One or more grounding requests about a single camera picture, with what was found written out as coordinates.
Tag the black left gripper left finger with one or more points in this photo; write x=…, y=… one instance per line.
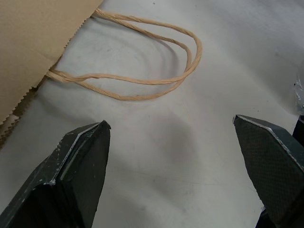
x=71, y=180

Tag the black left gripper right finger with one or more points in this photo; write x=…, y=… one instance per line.
x=268, y=166

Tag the brown paper bag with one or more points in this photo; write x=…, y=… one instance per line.
x=28, y=52

